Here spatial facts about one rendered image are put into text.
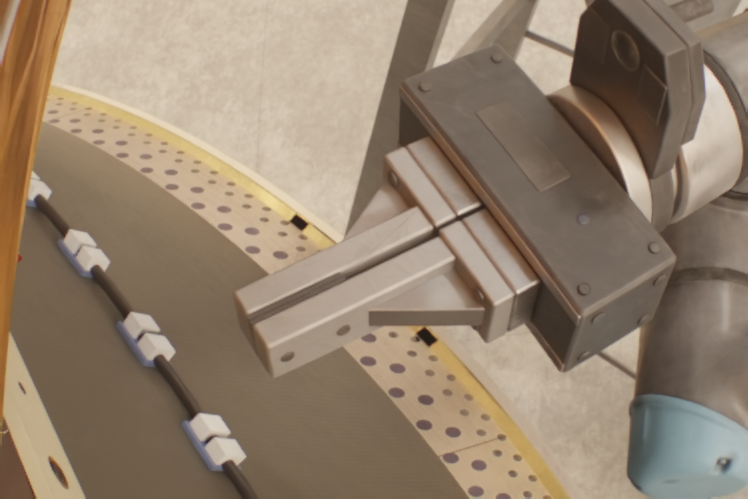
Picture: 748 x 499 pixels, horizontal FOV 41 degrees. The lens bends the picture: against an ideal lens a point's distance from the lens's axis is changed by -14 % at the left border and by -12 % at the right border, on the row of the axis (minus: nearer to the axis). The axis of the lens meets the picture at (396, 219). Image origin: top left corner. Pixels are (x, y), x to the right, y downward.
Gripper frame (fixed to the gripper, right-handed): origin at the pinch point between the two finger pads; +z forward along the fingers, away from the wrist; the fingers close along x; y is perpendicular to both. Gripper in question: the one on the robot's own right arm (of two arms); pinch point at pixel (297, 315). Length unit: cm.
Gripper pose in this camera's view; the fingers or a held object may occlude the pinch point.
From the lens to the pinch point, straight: 42.3
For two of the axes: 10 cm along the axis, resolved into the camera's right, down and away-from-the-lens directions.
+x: -5.1, -7.1, 4.9
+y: -0.2, 5.8, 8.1
